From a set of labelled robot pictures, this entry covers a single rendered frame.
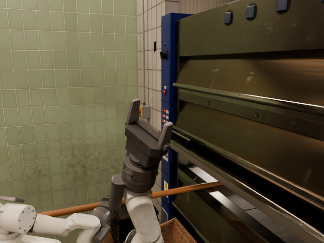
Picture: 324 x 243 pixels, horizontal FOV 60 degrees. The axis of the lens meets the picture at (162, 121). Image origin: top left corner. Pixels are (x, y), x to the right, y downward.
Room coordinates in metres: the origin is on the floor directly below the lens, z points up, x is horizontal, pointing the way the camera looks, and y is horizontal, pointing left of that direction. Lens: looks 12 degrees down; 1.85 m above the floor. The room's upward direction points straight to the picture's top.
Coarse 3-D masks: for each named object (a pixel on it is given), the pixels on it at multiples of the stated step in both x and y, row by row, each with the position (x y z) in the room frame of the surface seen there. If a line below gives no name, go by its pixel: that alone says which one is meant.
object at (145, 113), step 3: (141, 105) 2.29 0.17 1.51; (147, 105) 2.29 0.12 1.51; (141, 108) 2.23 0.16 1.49; (144, 108) 2.23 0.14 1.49; (147, 108) 2.24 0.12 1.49; (141, 111) 2.23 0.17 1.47; (144, 111) 2.23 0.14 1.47; (147, 111) 2.24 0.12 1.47; (141, 114) 2.23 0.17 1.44; (144, 114) 2.23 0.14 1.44; (147, 114) 2.24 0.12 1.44; (141, 117) 2.23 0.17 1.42; (144, 117) 2.23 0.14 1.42; (147, 117) 2.24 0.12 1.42
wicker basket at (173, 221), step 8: (160, 224) 1.65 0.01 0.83; (168, 224) 1.66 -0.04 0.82; (176, 224) 1.64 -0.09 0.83; (168, 232) 1.66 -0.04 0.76; (176, 232) 1.61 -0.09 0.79; (184, 232) 1.55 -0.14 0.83; (168, 240) 1.66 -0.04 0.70; (176, 240) 1.59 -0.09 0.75; (184, 240) 1.52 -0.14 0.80; (192, 240) 1.46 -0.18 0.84
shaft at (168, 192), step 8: (200, 184) 1.41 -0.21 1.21; (208, 184) 1.42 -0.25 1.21; (216, 184) 1.44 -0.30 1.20; (152, 192) 1.32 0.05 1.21; (160, 192) 1.32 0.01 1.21; (168, 192) 1.34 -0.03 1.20; (176, 192) 1.35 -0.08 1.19; (64, 208) 1.17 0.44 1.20; (72, 208) 1.17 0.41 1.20; (80, 208) 1.18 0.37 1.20; (88, 208) 1.19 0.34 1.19; (56, 216) 1.14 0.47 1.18
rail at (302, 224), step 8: (176, 144) 1.42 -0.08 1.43; (192, 152) 1.26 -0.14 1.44; (200, 160) 1.18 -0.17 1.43; (216, 168) 1.06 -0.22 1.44; (224, 176) 1.00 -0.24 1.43; (232, 176) 0.98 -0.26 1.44; (240, 184) 0.91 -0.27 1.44; (248, 192) 0.87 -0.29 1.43; (256, 192) 0.84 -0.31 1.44; (264, 200) 0.80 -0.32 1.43; (272, 208) 0.77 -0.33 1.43; (280, 208) 0.74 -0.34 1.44; (288, 216) 0.71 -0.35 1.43; (296, 216) 0.70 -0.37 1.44; (296, 224) 0.68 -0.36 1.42; (304, 224) 0.66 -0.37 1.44; (312, 232) 0.64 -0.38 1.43; (320, 232) 0.62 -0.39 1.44; (320, 240) 0.61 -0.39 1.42
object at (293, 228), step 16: (192, 144) 1.55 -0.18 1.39; (192, 160) 1.24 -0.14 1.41; (208, 160) 1.24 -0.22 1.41; (224, 160) 1.30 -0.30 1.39; (240, 176) 1.06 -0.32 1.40; (256, 176) 1.10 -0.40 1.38; (240, 192) 0.90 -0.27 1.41; (272, 192) 0.93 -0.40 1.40; (288, 208) 0.80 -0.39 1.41; (304, 208) 0.83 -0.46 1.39; (288, 224) 0.70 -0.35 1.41; (320, 224) 0.72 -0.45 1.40; (304, 240) 0.65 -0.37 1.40
